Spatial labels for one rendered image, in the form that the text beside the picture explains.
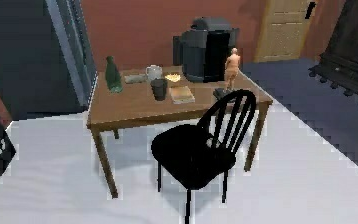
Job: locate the tan book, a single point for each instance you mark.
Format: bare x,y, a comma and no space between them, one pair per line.
181,94

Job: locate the dark grey cup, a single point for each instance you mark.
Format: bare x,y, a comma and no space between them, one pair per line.
159,89

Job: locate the black wooden chair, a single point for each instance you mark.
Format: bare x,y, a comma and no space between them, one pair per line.
190,150

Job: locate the brown wooden table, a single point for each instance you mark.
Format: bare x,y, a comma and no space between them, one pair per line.
137,103

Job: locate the white mug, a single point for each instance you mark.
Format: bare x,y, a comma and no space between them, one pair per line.
153,72

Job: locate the dark grey coffee machine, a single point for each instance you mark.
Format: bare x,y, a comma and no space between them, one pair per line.
203,50

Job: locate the tan human figure statue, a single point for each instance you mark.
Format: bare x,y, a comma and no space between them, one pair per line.
232,68

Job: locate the green glass bottle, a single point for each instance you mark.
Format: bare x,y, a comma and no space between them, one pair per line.
113,75

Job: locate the grey framed window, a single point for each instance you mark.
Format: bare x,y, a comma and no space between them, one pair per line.
74,46

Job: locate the yellow wooden room door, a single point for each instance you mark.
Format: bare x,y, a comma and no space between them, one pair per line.
283,30

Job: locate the dark wooden cabinet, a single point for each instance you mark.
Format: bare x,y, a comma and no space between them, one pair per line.
348,50

